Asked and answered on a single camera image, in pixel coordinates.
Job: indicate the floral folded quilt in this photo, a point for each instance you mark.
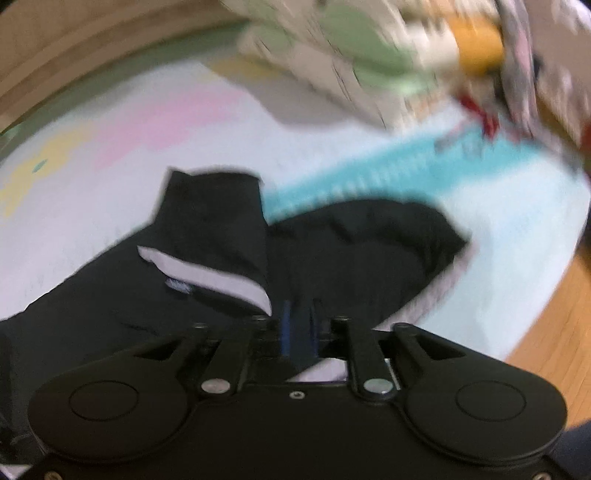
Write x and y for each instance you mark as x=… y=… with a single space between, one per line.
x=387 y=60

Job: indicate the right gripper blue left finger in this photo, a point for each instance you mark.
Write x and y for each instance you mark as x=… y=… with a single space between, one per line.
x=285 y=329

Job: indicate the wooden headboard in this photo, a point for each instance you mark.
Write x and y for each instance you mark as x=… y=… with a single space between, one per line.
x=46 y=45

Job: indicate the floral bed blanket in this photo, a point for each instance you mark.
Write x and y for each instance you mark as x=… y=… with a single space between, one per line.
x=89 y=168

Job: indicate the patterned clothes pile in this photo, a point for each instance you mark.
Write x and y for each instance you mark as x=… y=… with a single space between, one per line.
x=546 y=66

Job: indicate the black track pants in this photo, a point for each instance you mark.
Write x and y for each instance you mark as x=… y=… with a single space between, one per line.
x=209 y=256

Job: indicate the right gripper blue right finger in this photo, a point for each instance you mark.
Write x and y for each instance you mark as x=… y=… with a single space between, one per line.
x=316 y=323

